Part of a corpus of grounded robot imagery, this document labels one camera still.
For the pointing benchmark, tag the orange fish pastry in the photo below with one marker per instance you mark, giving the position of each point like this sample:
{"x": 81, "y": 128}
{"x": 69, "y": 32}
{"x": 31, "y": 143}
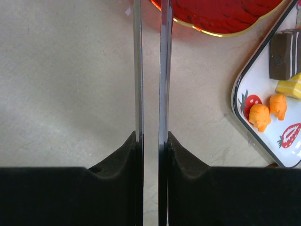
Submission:
{"x": 278, "y": 106}
{"x": 259, "y": 117}

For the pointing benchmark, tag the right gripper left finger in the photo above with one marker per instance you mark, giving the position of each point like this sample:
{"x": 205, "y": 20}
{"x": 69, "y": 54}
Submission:
{"x": 109, "y": 193}

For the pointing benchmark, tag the yellow cake slice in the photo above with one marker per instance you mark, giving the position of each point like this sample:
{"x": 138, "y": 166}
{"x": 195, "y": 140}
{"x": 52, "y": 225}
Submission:
{"x": 291, "y": 87}

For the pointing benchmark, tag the red three-tier cake stand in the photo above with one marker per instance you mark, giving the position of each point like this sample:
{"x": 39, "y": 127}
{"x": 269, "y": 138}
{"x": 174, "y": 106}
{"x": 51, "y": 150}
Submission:
{"x": 222, "y": 18}

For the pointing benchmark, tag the metal serving tongs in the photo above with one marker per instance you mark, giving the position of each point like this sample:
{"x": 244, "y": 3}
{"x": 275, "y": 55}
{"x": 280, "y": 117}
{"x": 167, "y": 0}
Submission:
{"x": 152, "y": 33}

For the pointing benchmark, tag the upper orange fish pastry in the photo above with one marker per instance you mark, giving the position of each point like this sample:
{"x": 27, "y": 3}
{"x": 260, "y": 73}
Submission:
{"x": 278, "y": 106}

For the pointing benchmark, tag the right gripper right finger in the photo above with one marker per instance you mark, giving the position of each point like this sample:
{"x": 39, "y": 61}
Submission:
{"x": 192, "y": 193}

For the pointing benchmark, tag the chocolate cake slice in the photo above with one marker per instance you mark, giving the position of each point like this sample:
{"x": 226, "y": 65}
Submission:
{"x": 285, "y": 54}

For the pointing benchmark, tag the lower orange fish pastry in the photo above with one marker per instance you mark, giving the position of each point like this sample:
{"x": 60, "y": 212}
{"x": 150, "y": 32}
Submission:
{"x": 259, "y": 117}

